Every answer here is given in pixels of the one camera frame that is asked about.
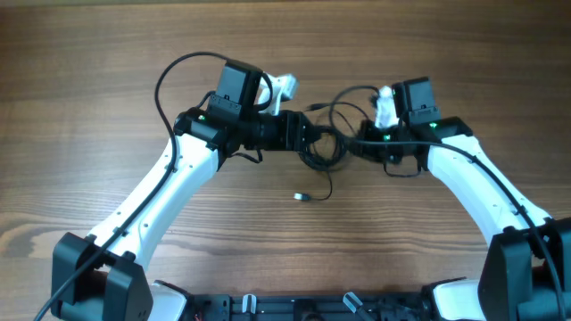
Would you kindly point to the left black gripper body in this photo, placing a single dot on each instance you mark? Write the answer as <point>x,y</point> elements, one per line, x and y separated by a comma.
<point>279,132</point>

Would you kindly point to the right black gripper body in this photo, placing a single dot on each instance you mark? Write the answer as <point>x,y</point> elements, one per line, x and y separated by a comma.
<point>378,151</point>

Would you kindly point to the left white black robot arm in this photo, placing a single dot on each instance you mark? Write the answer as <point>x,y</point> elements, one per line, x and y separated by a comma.
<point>101,276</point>

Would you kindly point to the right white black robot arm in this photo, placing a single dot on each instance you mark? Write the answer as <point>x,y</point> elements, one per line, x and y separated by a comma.
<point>526,273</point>

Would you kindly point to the black aluminium base frame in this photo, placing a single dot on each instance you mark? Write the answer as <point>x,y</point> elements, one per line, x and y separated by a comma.
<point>351,306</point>

